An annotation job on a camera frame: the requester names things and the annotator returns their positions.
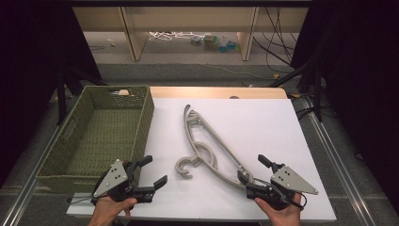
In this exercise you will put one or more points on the green woven basket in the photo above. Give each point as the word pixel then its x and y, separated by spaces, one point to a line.
pixel 103 135

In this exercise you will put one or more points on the person's left hand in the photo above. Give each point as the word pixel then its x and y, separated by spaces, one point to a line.
pixel 108 212

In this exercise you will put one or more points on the white board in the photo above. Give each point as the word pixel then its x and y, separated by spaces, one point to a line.
pixel 266 132

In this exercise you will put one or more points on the person's right hand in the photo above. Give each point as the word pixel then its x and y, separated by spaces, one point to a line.
pixel 287 216

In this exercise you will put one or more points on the wooden table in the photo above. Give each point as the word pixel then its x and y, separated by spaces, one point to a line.
pixel 204 92

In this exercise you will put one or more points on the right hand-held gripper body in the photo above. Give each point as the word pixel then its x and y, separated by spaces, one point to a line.
pixel 288 182

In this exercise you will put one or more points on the pile of colourful toys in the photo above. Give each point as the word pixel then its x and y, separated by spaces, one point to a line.
pixel 216 44

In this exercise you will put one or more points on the dark curtain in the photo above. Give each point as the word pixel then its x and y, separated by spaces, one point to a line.
pixel 31 62
pixel 360 78

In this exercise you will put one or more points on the light wooden shelf unit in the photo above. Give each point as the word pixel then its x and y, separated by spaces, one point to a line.
pixel 188 19

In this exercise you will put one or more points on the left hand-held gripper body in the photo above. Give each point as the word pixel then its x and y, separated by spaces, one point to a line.
pixel 114 179

